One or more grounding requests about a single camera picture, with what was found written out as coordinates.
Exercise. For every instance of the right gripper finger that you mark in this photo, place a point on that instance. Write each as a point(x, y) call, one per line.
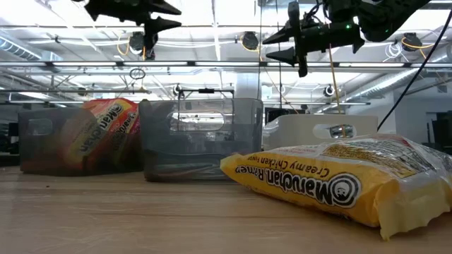
point(286, 56)
point(282, 35)

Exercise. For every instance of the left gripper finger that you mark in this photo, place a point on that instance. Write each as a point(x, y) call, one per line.
point(160, 24)
point(164, 7)

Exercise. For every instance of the green red ramen packet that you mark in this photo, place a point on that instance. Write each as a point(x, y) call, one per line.
point(102, 134)

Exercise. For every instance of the yellow ramen noodle packet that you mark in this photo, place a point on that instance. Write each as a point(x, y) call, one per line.
point(335, 183)

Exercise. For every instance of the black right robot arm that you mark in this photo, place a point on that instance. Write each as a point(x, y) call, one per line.
point(388, 17)

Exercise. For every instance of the long ceiling light bar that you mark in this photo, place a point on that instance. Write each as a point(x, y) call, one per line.
point(159, 63)

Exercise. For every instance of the white building column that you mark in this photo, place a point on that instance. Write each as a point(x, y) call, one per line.
point(247, 88)

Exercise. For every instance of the white plastic bin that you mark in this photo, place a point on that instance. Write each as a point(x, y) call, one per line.
point(293, 134)

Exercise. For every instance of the grey translucent plastic bin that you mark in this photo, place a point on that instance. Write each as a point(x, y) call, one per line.
point(197, 155)
point(39, 151)

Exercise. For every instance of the black monitor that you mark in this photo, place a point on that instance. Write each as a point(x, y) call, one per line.
point(13, 128)
point(443, 132)

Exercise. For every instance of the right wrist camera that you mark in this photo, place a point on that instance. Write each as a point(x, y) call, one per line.
point(340, 10)

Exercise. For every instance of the grey ventilation duct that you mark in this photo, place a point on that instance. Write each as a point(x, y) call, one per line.
point(388, 83)
point(17, 49)

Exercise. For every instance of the black metal stand frame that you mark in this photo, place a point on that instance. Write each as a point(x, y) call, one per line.
point(206, 90)

